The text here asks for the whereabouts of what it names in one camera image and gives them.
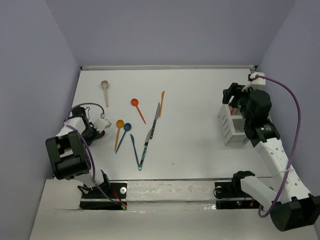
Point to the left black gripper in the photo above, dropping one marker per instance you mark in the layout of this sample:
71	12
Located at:
88	141

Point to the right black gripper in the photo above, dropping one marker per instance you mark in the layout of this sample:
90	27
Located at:
234	90

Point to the dark brown wooden spoon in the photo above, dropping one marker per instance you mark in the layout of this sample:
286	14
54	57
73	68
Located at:
99	136

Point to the black-handle metal knife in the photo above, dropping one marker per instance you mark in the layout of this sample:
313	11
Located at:
155	120

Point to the yellow-orange plastic knife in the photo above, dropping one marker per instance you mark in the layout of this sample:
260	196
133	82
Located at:
161	103

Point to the orange-red plastic knife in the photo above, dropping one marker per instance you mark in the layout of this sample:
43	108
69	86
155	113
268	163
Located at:
233	111

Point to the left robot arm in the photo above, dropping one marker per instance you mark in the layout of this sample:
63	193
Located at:
70	155

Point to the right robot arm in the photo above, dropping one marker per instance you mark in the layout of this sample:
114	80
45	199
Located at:
290	204

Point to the yellow-orange plastic spoon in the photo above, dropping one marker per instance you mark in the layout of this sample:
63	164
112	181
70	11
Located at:
119	124

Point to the white two-compartment utensil holder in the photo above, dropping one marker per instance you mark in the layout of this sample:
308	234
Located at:
232	126

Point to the blue plastic spoon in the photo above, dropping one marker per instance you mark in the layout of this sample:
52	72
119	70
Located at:
126	127

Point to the teal plastic knife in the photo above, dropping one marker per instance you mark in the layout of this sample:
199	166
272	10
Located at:
134	149

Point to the beige plastic spoon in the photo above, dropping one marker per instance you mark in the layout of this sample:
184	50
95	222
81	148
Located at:
105	85

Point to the orange-red plastic spoon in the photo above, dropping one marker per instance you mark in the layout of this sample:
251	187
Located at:
135	103

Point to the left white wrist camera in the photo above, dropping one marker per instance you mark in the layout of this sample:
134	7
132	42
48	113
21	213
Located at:
102	123

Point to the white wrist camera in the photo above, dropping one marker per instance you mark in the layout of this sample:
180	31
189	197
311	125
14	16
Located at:
102	123
256	81

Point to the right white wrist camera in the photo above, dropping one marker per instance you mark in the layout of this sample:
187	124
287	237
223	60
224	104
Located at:
256	81

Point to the patterned-handle metal knife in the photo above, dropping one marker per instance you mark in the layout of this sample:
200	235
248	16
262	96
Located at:
145	147

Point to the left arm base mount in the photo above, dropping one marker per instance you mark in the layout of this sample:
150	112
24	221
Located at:
113	198

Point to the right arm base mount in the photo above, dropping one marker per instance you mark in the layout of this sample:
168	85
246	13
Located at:
237	197

